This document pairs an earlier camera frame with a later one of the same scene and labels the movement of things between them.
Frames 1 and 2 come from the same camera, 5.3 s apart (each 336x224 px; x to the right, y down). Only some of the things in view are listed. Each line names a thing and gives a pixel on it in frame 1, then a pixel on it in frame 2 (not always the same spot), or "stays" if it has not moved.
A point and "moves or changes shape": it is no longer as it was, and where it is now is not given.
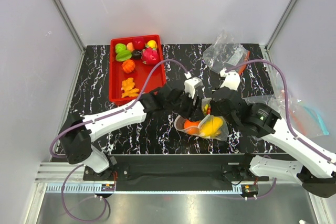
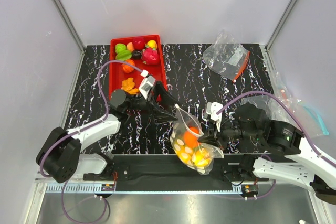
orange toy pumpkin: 128,66 stays
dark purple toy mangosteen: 136,54 stays
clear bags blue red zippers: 307,120 stays
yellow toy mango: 211,127 moves or changes shape
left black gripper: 194,113 → 160,115
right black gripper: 213,107 → 216,139
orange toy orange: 191,127 → 190,139
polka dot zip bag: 209,126 moves or changes shape
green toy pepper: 119,47 stays
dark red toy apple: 139,43 stays
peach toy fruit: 130,46 stays
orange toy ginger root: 127,85 stays
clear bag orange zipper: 226,53 stays
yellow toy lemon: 152,43 stays
